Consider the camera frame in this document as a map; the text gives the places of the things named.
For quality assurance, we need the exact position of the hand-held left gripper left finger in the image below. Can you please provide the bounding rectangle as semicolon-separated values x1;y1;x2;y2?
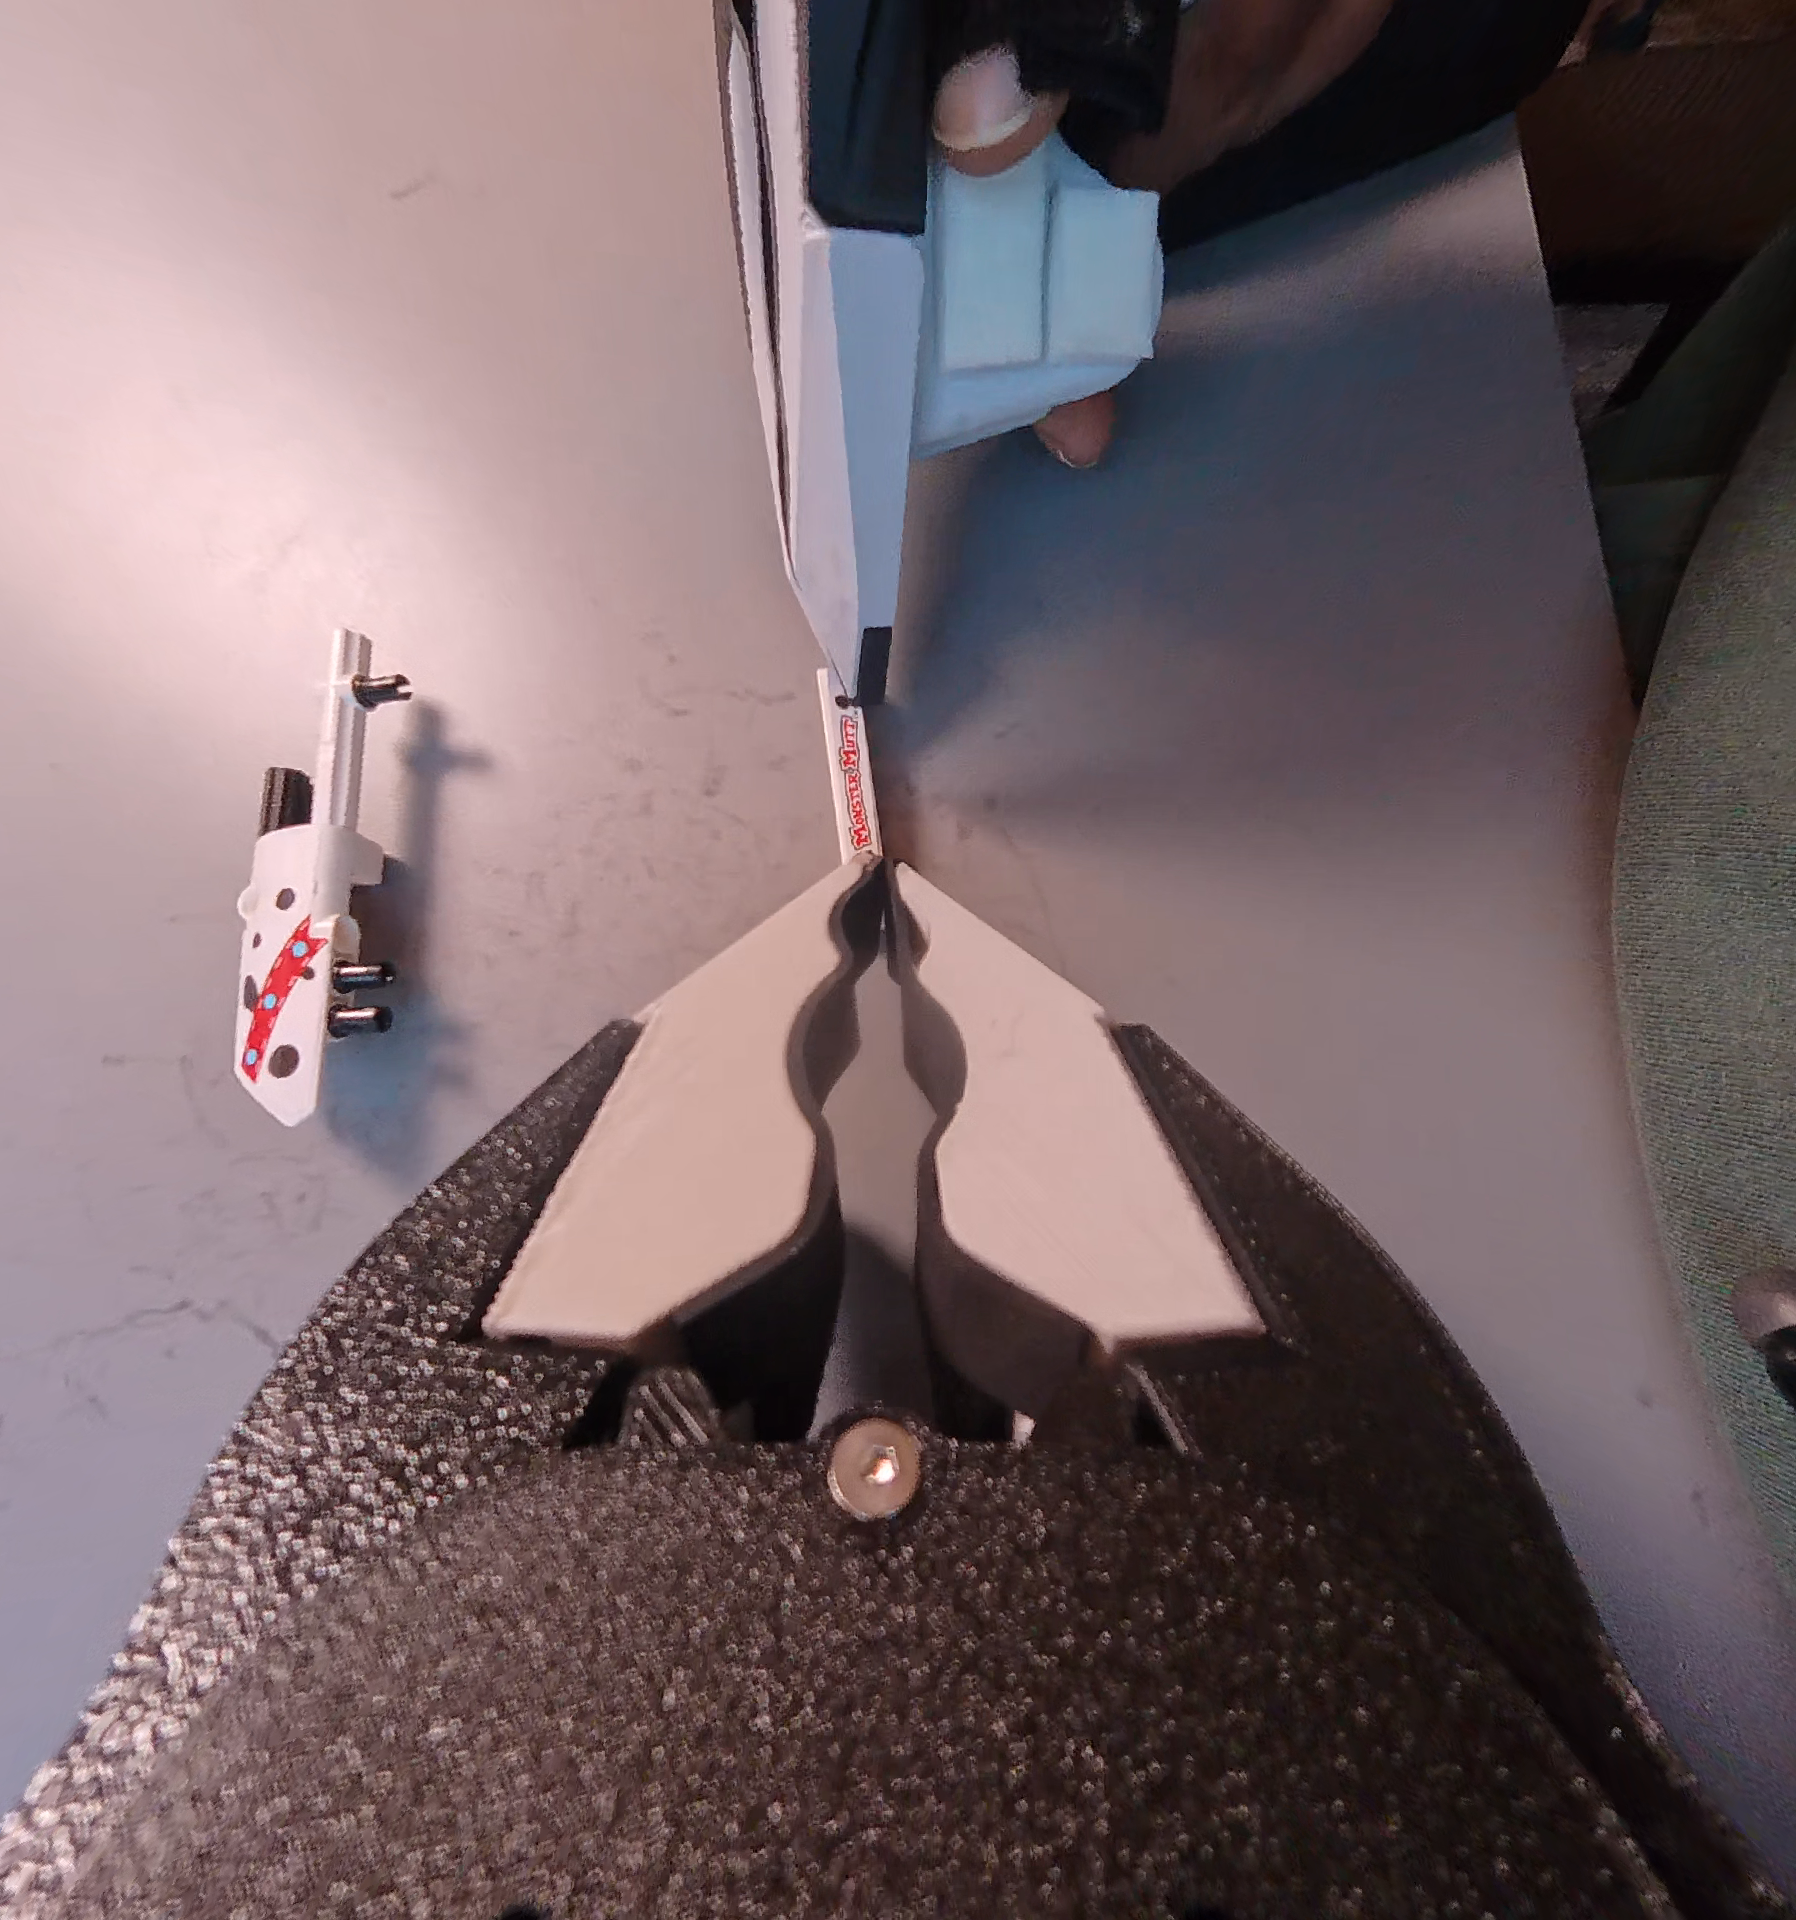
477;865;859;1354

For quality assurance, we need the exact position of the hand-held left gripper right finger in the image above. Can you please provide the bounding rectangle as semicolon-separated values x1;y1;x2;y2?
893;865;1272;1414

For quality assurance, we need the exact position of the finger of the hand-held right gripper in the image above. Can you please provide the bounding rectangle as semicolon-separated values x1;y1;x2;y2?
718;0;928;699

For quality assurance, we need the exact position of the white beam with red label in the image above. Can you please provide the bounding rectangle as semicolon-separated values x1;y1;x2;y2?
812;667;893;888

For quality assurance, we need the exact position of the white spotted toy brick assembly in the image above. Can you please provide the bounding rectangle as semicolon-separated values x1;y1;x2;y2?
230;627;414;1131

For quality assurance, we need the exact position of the grey desk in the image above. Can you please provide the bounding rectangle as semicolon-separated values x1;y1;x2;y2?
0;0;1796;1863

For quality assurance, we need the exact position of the person's right hand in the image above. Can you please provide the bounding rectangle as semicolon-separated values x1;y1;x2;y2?
1032;0;1589;475

